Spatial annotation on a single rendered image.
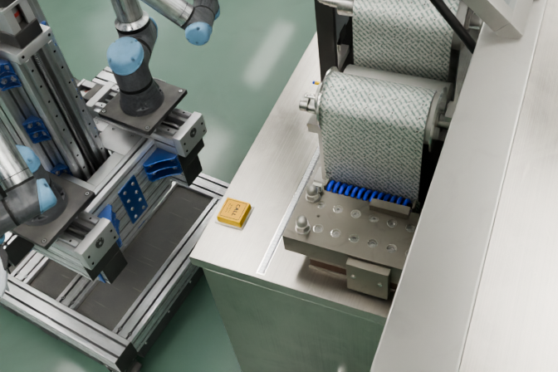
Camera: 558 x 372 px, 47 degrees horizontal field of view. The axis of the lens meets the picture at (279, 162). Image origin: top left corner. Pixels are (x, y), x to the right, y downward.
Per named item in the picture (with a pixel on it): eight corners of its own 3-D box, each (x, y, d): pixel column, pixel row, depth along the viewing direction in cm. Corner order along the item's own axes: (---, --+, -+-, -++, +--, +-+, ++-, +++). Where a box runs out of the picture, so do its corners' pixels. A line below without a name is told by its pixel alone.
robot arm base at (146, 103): (111, 109, 218) (102, 87, 211) (139, 81, 226) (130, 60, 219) (146, 121, 212) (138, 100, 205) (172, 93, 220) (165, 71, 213)
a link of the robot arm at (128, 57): (112, 92, 209) (99, 61, 198) (122, 65, 217) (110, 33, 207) (148, 91, 207) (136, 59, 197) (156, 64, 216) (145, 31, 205)
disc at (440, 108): (442, 119, 149) (447, 72, 138) (443, 120, 149) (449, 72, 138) (426, 166, 141) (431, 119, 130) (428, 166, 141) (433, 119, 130)
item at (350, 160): (326, 178, 162) (322, 129, 148) (418, 201, 154) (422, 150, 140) (325, 180, 161) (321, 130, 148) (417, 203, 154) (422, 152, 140)
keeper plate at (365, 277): (349, 281, 154) (348, 256, 146) (389, 293, 151) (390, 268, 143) (346, 290, 153) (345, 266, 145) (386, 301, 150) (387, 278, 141)
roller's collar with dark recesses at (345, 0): (345, 4, 162) (344, -18, 157) (368, 7, 160) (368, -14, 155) (336, 19, 158) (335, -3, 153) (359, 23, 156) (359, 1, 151)
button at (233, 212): (228, 202, 176) (227, 196, 174) (252, 208, 173) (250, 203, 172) (217, 221, 172) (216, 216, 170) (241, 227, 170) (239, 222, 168)
